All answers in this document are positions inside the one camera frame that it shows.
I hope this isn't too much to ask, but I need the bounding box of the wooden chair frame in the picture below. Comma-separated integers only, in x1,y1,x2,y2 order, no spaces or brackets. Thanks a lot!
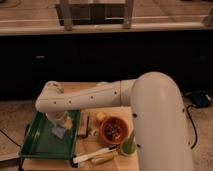
55,0,134,31

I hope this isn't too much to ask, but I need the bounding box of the wooden block with dark strip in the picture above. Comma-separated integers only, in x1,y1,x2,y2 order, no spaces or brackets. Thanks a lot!
78,115,89,138

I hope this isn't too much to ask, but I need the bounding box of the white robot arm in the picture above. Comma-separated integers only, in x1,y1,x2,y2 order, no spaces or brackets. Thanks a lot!
35,72,194,171

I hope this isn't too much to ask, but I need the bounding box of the orange bowl with food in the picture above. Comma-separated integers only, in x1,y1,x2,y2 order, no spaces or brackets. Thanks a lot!
99,117,129,144

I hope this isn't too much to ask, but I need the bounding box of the dark blue floor device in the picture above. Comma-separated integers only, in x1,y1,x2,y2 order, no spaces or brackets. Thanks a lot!
189,92,212,108

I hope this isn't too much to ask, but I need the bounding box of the black cable on floor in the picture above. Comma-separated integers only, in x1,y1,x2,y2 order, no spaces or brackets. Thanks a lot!
185,103,200,150

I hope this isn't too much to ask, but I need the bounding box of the blue-grey sponge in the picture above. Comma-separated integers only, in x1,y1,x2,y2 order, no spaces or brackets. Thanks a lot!
52,126,66,139

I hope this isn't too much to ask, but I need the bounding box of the green plastic tray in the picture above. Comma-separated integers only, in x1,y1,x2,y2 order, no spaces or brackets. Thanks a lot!
19,110,80,160

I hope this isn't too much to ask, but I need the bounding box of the yellow corn cob toy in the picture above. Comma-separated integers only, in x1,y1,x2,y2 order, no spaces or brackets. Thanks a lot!
91,151,118,165

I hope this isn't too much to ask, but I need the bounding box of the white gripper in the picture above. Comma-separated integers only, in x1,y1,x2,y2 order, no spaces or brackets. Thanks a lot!
46,111,73,130

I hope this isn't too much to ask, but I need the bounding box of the green cone toy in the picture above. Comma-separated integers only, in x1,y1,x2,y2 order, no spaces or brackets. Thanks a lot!
119,132,136,156

